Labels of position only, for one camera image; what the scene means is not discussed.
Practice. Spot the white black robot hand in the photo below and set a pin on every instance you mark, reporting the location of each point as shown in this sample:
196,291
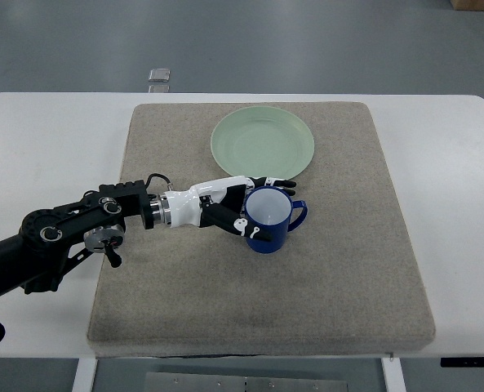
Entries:
216,202

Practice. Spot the blue mug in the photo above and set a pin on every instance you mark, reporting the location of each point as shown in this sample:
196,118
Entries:
274,212

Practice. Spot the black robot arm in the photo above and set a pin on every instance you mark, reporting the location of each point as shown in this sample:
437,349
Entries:
52,242

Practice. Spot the light green plate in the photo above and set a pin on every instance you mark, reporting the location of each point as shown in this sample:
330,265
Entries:
259,141

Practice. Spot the lower floor socket plate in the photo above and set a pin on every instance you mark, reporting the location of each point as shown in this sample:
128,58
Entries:
159,88

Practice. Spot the floor socket plate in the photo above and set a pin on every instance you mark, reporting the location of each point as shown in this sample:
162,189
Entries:
159,75
159,88

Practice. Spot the upper floor socket plate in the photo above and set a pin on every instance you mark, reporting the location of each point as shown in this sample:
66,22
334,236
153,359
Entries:
159,75

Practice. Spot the beige fabric mat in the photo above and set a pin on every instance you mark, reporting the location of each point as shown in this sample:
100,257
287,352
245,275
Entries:
345,282

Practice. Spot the left white table leg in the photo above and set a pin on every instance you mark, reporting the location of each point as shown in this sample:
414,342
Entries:
85,375

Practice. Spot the white table leg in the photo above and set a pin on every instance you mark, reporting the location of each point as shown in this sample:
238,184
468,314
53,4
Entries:
393,375
85,375

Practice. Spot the right white table leg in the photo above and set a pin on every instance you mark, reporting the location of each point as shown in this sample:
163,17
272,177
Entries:
393,375

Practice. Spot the brown cardboard box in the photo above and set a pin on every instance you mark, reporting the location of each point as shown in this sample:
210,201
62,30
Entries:
467,5

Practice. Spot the black desk control panel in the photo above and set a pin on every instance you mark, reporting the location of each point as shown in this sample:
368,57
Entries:
462,362

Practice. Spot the grey metal base plate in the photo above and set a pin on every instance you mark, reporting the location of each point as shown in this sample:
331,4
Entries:
165,381

